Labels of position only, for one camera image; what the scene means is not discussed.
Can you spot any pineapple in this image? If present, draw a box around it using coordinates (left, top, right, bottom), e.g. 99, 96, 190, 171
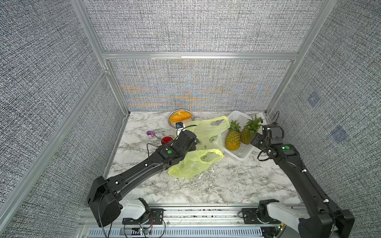
240, 116, 263, 145
225, 121, 241, 151

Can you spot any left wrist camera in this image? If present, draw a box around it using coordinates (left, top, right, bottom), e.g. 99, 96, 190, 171
175, 122, 185, 136

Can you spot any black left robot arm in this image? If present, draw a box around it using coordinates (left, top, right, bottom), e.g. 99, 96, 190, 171
87, 130, 198, 228

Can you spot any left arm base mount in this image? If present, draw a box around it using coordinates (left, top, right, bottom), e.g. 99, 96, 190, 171
122, 208, 164, 225

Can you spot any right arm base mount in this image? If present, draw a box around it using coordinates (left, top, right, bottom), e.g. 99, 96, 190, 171
240, 208, 266, 225

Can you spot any patterned bowl with orange food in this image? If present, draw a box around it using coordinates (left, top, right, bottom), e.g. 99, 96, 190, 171
167, 109, 194, 128

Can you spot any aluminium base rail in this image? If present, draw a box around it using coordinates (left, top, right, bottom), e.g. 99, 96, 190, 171
74, 203, 313, 238

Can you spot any purple spoon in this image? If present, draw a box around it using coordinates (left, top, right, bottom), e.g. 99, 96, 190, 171
146, 131, 161, 140

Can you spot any white mug with red liquid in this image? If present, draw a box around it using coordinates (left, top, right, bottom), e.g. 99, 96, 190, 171
161, 136, 173, 145

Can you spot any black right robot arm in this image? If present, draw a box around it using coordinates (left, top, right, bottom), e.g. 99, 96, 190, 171
251, 123, 355, 238

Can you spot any yellow-green plastic bag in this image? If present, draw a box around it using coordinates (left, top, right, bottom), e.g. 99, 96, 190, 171
168, 116, 230, 179

